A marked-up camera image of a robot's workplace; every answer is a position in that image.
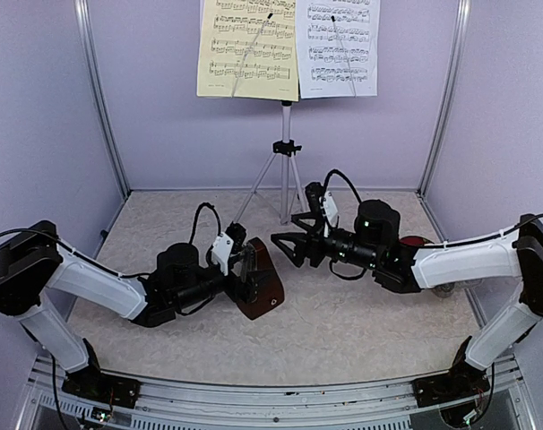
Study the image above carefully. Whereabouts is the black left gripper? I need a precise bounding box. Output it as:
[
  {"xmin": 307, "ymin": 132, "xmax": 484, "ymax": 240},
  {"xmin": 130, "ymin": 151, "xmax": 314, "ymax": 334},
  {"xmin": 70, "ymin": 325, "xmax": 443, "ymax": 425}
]
[{"xmin": 174, "ymin": 262, "xmax": 275, "ymax": 310}]

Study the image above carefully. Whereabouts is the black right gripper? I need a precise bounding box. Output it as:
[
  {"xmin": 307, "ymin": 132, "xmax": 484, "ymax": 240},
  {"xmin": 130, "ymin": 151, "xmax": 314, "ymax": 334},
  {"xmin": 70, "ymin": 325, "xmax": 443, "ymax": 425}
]
[{"xmin": 271, "ymin": 211, "xmax": 383, "ymax": 271}]

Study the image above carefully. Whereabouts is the clear metronome front cover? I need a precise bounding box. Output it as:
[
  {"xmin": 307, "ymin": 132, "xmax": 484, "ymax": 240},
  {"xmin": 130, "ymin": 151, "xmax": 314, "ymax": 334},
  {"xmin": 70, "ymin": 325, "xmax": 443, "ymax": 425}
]
[{"xmin": 237, "ymin": 245, "xmax": 255, "ymax": 283}]

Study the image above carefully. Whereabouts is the brown wooden metronome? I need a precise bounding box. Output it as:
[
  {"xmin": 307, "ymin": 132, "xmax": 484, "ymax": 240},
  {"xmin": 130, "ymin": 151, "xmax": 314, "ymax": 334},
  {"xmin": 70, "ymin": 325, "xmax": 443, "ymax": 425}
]
[{"xmin": 236, "ymin": 237, "xmax": 285, "ymax": 321}]

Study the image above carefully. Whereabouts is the white perforated music stand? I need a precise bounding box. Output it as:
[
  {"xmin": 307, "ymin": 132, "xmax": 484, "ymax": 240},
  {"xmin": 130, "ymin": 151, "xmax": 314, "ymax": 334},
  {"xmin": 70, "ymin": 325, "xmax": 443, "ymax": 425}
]
[{"xmin": 234, "ymin": 100, "xmax": 307, "ymax": 224}]

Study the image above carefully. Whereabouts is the yellow sheet music page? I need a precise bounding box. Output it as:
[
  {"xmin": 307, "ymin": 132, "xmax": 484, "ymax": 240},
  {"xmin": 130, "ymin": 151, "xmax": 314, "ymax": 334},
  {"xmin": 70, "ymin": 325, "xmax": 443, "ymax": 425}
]
[{"xmin": 196, "ymin": 0, "xmax": 299, "ymax": 101}]

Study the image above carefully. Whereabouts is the white sheet music page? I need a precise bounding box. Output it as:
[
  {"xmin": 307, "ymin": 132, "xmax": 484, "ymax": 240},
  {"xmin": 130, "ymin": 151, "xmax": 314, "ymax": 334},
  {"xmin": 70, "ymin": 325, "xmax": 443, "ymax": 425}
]
[{"xmin": 295, "ymin": 0, "xmax": 381, "ymax": 99}]

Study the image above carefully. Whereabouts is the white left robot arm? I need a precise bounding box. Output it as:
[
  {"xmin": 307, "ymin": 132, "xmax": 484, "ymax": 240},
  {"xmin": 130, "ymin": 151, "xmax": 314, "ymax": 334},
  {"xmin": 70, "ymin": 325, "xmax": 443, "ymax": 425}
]
[{"xmin": 0, "ymin": 220, "xmax": 263, "ymax": 399}]

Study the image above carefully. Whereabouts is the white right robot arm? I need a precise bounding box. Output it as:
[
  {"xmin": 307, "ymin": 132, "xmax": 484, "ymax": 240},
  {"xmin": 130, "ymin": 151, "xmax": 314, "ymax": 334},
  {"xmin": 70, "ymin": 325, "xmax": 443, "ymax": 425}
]
[{"xmin": 271, "ymin": 200, "xmax": 543, "ymax": 398}]

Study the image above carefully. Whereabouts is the red floral coaster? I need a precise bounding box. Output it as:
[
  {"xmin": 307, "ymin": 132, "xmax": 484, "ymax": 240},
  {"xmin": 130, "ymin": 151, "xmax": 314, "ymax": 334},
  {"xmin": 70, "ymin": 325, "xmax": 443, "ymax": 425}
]
[{"xmin": 400, "ymin": 236, "xmax": 434, "ymax": 247}]

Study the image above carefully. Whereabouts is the floral ceramic mug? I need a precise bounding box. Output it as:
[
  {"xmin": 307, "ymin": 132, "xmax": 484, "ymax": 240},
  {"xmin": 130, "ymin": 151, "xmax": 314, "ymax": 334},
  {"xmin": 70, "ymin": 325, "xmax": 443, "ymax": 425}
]
[{"xmin": 431, "ymin": 282, "xmax": 459, "ymax": 298}]

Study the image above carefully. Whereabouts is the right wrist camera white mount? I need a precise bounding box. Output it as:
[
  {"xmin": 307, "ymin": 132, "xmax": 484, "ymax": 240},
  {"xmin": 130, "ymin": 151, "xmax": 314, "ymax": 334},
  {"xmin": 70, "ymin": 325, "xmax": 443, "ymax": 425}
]
[{"xmin": 305, "ymin": 182, "xmax": 340, "ymax": 237}]

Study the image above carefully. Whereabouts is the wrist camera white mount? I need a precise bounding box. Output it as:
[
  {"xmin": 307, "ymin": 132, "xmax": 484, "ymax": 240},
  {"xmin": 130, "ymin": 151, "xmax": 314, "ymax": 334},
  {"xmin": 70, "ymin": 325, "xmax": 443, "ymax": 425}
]
[
  {"xmin": 305, "ymin": 182, "xmax": 340, "ymax": 237},
  {"xmin": 210, "ymin": 222, "xmax": 246, "ymax": 276}
]

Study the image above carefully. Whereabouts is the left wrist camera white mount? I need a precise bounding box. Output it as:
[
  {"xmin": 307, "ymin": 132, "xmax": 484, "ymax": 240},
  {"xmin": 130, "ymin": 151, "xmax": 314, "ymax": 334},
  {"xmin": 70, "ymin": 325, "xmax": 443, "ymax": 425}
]
[{"xmin": 210, "ymin": 222, "xmax": 246, "ymax": 276}]

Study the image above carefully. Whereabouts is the aluminium front rail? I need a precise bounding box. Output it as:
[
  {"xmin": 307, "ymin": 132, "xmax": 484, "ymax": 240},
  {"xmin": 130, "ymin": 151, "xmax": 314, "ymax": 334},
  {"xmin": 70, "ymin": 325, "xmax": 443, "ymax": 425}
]
[{"xmin": 9, "ymin": 355, "xmax": 542, "ymax": 429}]

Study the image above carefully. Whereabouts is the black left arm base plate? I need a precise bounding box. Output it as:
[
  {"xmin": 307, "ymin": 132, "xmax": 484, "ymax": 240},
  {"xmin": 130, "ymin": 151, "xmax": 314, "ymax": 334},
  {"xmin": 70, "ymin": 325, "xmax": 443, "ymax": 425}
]
[{"xmin": 62, "ymin": 374, "xmax": 141, "ymax": 409}]

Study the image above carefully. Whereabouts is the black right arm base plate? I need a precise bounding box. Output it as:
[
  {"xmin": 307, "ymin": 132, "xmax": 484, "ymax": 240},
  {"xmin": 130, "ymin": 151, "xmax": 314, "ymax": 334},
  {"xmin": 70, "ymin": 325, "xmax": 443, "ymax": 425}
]
[{"xmin": 412, "ymin": 373, "xmax": 490, "ymax": 408}]

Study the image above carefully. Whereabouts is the right aluminium corner post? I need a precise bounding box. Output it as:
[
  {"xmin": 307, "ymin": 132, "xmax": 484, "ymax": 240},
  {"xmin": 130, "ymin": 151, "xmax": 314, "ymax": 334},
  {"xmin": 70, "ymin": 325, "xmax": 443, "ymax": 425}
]
[{"xmin": 417, "ymin": 0, "xmax": 472, "ymax": 194}]

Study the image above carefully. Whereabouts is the aluminium corner post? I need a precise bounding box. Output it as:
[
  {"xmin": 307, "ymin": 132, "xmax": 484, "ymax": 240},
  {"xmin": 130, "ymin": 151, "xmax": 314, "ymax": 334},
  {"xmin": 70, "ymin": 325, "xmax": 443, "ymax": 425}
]
[
  {"xmin": 73, "ymin": 0, "xmax": 132, "ymax": 202},
  {"xmin": 417, "ymin": 0, "xmax": 472, "ymax": 194}
]

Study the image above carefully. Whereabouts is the left aluminium corner post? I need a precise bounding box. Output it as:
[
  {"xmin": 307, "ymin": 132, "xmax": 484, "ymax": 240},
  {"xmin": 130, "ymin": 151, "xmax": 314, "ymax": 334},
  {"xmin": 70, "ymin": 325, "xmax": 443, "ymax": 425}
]
[{"xmin": 73, "ymin": 0, "xmax": 132, "ymax": 202}]

